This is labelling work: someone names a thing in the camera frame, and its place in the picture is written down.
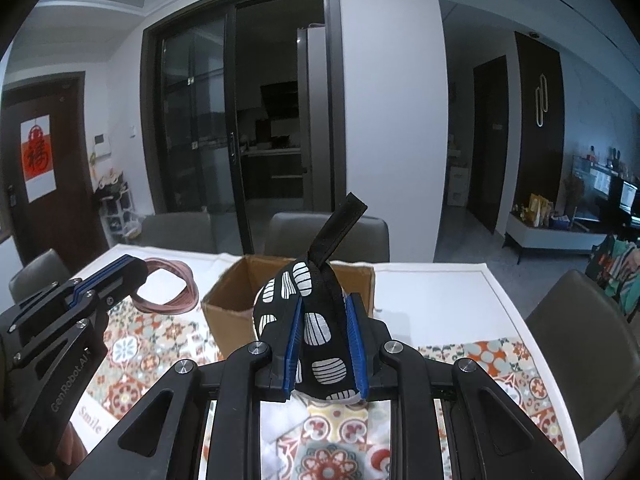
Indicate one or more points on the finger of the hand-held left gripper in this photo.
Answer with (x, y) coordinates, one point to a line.
(120, 282)
(55, 295)

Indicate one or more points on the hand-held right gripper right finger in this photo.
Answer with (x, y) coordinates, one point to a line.
(356, 345)

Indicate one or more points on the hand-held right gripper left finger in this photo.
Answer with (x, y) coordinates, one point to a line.
(292, 350)

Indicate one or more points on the black white-patterned pouch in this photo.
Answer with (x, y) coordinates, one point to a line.
(320, 320)

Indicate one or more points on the pink-brown hair band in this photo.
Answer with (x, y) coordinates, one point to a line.
(185, 290)

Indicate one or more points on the cardboard box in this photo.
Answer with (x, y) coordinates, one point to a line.
(230, 330)

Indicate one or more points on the grey dining chair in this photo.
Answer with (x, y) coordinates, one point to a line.
(585, 350)
(295, 235)
(180, 232)
(37, 277)

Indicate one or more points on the white shoe rack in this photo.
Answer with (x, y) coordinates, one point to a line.
(120, 210)

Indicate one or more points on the dark wooden door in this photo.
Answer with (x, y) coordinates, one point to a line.
(75, 210)

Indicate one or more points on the white tile-patterned tablecloth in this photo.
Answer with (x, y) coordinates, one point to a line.
(430, 280)

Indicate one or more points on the red and white door poster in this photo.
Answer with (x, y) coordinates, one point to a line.
(37, 160)

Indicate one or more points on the white intercom panel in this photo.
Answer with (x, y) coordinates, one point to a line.
(102, 143)

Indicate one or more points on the dark-framed sliding glass door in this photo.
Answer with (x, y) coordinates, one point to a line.
(200, 110)

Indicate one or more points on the stack of white boxes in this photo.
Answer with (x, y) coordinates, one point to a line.
(457, 180)

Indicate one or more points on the white low sideboard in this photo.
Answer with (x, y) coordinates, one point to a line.
(545, 240)

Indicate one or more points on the yellow paper bag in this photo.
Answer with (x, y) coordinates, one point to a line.
(537, 207)

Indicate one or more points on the dark hallway door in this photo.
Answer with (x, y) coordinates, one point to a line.
(490, 150)

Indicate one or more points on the silver refrigerator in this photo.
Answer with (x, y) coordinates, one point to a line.
(315, 110)

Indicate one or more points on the pile of colourful clothes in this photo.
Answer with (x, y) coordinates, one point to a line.
(620, 270)

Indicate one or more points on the black media cabinet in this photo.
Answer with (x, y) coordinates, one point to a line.
(610, 190)

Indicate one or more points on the dark slatted wall panel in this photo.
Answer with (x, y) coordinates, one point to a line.
(555, 160)

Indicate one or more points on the white looped wall ornament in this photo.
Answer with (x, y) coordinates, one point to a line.
(541, 100)

